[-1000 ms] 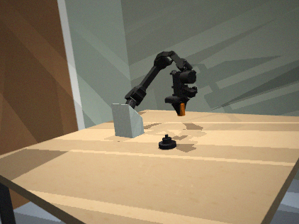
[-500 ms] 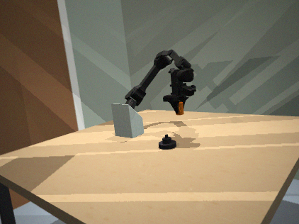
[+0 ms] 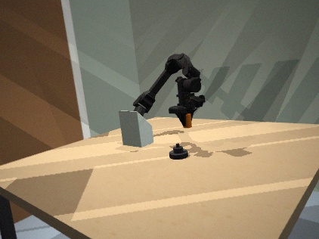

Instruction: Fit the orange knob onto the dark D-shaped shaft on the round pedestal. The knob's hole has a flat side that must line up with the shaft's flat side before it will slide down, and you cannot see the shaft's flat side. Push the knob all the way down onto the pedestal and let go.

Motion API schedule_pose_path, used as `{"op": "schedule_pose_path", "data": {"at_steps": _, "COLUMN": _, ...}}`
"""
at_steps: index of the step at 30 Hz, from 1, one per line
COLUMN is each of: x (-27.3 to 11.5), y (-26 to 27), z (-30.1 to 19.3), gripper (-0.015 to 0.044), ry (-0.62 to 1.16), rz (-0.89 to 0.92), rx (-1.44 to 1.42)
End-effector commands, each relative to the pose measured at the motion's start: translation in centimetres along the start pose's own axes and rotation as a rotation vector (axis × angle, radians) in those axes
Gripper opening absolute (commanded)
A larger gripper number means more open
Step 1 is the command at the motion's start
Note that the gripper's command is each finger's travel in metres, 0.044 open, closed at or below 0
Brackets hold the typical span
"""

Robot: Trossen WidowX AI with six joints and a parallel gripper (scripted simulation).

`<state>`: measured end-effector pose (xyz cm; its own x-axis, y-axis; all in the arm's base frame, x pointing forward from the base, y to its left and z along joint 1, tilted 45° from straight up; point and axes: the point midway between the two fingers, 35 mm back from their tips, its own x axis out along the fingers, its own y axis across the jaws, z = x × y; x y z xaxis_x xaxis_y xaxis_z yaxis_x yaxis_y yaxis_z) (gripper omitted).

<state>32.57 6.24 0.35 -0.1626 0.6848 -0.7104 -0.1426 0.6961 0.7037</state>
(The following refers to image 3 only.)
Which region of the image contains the orange knob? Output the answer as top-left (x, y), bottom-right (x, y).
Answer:
top-left (183, 113), bottom-right (192, 129)

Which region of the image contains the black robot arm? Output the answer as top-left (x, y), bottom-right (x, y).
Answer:
top-left (133, 53), bottom-right (205, 116)

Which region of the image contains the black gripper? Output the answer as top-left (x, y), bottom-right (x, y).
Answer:
top-left (169, 92), bottom-right (197, 126)

